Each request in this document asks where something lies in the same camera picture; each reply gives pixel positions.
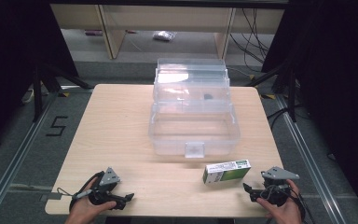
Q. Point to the pink flat object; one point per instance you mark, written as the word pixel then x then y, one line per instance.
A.
pixel 93 32

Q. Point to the black metal stand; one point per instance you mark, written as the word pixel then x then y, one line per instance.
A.
pixel 38 93
pixel 292 93

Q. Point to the clear plastic storage box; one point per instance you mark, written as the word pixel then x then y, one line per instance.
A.
pixel 195 140

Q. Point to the person's left hand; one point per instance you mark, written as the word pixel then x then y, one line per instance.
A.
pixel 84 208

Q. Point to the yellow tape piece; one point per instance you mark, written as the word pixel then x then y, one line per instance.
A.
pixel 268 96
pixel 63 94

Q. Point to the crumpled clear plastic bag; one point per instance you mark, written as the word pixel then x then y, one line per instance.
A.
pixel 164 35

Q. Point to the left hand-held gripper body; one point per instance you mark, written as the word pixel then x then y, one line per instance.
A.
pixel 107 183

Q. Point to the dark curtain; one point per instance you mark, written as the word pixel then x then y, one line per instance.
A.
pixel 12 56
pixel 338 77

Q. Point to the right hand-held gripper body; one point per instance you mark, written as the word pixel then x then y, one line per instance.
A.
pixel 276 183

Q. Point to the metal floor rail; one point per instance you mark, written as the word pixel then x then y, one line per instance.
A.
pixel 310 161
pixel 15 161

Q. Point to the person's right hand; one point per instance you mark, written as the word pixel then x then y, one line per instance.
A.
pixel 286 211

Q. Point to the wooden shelf unit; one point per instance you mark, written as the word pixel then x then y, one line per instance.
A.
pixel 115 18

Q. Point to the green and white carton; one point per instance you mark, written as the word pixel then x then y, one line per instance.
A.
pixel 227 173

